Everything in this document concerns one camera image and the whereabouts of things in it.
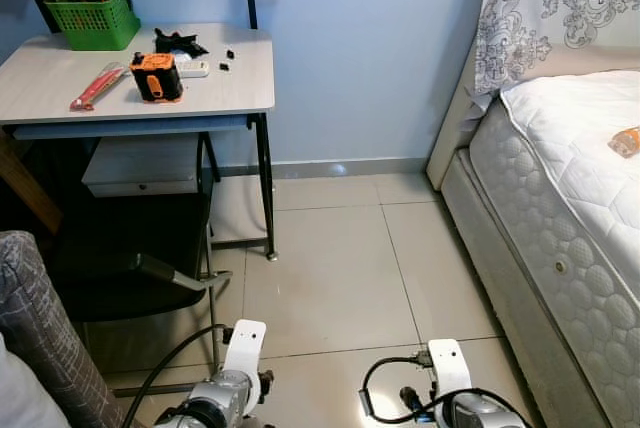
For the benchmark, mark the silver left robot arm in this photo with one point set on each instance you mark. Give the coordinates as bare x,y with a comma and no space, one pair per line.
225,395

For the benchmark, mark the black office chair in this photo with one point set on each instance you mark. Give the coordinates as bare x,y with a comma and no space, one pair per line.
165,270

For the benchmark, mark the grey patterned fabric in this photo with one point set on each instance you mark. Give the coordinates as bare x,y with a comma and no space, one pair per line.
40,328

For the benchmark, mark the white drawer unit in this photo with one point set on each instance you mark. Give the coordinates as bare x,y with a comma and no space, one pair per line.
140,163

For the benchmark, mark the brown wooden board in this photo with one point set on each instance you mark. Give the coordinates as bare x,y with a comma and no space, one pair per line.
25,188

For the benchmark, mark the white power strip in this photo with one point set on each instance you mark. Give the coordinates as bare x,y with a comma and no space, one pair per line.
194,68

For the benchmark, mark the orange black tool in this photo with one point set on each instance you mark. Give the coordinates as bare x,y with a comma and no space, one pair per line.
157,78

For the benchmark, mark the orange plastic bottle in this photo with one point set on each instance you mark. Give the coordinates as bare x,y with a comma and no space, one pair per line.
626,142

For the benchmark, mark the black crumpled object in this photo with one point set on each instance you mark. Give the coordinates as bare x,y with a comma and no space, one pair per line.
180,44

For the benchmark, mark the green plastic basket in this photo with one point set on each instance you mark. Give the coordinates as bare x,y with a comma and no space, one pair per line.
95,23

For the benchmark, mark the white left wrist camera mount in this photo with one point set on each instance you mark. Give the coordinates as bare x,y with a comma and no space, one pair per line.
245,348

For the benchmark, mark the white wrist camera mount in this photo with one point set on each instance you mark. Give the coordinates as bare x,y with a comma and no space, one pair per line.
448,363
245,348

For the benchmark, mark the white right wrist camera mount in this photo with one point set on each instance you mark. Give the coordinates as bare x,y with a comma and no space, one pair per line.
448,363

